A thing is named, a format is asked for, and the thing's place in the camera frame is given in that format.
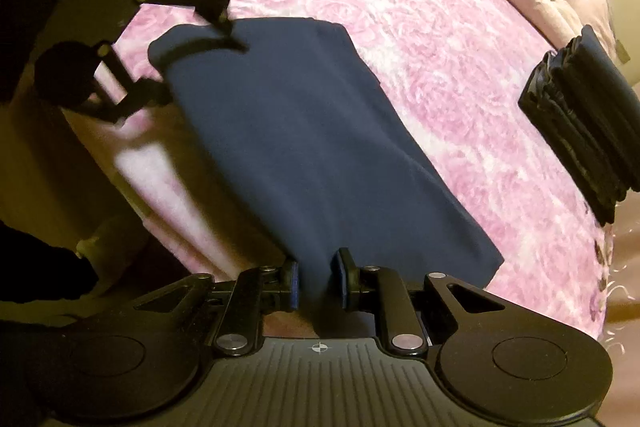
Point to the navy sleeveless garment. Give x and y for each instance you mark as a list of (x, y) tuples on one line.
[(300, 147)]

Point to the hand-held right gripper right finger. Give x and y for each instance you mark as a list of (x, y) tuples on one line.
[(341, 279)]

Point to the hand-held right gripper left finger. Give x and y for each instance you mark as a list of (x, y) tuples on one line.
[(295, 287)]

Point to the pink floral blanket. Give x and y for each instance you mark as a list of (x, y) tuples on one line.
[(425, 57)]

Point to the person's dark clothing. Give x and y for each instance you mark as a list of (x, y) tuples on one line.
[(35, 267)]

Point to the stack of folded dark clothes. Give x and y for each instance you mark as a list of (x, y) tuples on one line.
[(585, 122)]

